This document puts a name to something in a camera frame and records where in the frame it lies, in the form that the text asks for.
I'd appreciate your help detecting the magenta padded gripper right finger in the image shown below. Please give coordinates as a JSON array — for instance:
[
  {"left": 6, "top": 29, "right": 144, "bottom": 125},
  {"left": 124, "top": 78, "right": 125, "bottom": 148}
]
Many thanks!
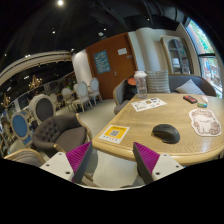
[{"left": 133, "top": 142, "right": 183, "bottom": 184}]

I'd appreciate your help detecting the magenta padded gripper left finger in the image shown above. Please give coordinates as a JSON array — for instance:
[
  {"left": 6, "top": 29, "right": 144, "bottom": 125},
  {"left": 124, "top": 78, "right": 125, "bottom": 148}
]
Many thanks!
[{"left": 41, "top": 142, "right": 93, "bottom": 183}]

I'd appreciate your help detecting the black computer mouse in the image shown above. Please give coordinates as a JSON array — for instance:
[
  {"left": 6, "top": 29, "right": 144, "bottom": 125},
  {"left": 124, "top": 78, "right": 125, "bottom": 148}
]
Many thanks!
[{"left": 152, "top": 124, "right": 180, "bottom": 144}]

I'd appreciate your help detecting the grey tufted armchair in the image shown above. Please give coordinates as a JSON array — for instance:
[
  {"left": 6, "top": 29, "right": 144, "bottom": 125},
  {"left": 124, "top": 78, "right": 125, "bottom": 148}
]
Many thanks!
[{"left": 32, "top": 113, "right": 92, "bottom": 158}]

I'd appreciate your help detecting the yellow QR code sticker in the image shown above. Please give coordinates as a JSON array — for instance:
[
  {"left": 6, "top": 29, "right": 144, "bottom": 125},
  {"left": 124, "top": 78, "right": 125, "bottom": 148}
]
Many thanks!
[{"left": 99, "top": 125, "right": 129, "bottom": 144}]

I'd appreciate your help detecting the white printed paper sheet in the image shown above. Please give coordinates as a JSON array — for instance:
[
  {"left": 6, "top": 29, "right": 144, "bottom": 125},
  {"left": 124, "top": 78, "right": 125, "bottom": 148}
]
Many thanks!
[{"left": 132, "top": 97, "right": 166, "bottom": 112}]

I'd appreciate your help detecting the grey oval-back chair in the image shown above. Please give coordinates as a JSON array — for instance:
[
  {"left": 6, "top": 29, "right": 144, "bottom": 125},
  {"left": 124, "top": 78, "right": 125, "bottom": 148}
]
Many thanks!
[{"left": 29, "top": 94, "right": 56, "bottom": 124}]

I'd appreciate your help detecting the blue oval-back chair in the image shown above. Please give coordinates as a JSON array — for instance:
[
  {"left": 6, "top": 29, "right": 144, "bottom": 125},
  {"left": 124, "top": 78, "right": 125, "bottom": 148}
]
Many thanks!
[{"left": 11, "top": 112, "right": 32, "bottom": 148}]

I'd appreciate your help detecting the white round-back chair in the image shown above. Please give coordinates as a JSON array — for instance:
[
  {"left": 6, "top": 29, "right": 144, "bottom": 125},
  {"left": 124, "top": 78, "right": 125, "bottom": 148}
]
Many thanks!
[
  {"left": 72, "top": 81, "right": 91, "bottom": 111},
  {"left": 61, "top": 88, "right": 75, "bottom": 110},
  {"left": 89, "top": 78, "right": 101, "bottom": 101}
]

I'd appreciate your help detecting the black and red small case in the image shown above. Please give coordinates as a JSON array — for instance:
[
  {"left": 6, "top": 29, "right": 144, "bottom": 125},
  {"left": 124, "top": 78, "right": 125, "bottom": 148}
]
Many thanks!
[{"left": 183, "top": 95, "right": 198, "bottom": 104}]

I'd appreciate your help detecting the grey upholstered sofa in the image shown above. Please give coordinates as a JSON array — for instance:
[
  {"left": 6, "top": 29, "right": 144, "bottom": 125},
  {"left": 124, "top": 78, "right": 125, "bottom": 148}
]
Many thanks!
[{"left": 113, "top": 74, "right": 216, "bottom": 114}]

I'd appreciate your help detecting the striped cushion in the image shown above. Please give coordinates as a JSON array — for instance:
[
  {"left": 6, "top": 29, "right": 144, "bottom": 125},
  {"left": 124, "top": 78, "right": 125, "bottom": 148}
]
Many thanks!
[{"left": 146, "top": 70, "right": 170, "bottom": 93}]

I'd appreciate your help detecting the small white pink object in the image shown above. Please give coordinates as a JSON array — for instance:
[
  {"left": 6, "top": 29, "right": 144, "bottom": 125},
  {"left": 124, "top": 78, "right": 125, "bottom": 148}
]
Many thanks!
[{"left": 201, "top": 95, "right": 208, "bottom": 103}]

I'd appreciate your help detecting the light striped pillow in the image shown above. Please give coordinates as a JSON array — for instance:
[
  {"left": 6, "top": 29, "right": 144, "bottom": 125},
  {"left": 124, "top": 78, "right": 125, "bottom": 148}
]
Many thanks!
[{"left": 176, "top": 79, "right": 204, "bottom": 95}]

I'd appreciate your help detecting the clear plastic lidded jar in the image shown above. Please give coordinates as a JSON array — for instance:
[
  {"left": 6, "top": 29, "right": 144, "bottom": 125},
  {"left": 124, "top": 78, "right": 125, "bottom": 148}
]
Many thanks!
[{"left": 134, "top": 71, "right": 147, "bottom": 98}]

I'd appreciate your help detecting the blue poster on door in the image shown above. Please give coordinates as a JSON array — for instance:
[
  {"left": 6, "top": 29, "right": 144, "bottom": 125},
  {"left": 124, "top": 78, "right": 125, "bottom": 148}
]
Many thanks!
[{"left": 94, "top": 50, "right": 111, "bottom": 74}]

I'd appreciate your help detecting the brown wooden door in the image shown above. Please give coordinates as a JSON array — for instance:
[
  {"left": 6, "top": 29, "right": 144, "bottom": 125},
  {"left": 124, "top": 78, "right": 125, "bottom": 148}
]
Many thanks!
[{"left": 86, "top": 33, "right": 136, "bottom": 99}]

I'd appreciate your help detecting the large window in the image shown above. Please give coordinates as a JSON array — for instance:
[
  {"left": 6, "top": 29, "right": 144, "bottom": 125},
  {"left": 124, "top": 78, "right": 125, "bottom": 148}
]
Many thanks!
[{"left": 186, "top": 20, "right": 223, "bottom": 98}]

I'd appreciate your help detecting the white display cabinet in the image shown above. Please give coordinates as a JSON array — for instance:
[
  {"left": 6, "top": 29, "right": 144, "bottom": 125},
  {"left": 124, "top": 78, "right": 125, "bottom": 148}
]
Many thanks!
[{"left": 160, "top": 36, "right": 194, "bottom": 74}]

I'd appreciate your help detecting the white notice on door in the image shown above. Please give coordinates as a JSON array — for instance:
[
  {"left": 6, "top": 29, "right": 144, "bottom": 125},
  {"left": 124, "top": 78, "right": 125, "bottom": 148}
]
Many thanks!
[{"left": 118, "top": 48, "right": 127, "bottom": 55}]

